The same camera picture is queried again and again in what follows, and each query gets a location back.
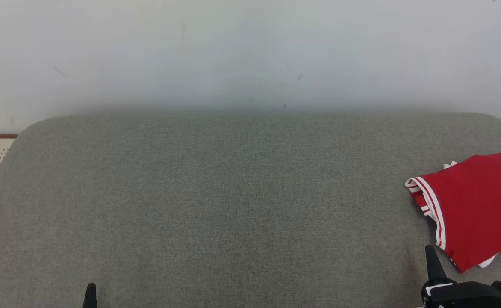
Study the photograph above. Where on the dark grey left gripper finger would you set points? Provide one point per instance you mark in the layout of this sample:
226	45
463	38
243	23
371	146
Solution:
90	297

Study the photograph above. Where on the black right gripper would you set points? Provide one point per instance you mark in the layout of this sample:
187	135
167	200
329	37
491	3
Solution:
468	297

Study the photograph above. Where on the grey fabric sofa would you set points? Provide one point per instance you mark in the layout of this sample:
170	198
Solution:
233	192

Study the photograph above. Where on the red Bulls 23 jersey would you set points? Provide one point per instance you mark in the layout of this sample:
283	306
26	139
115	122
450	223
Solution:
477	205

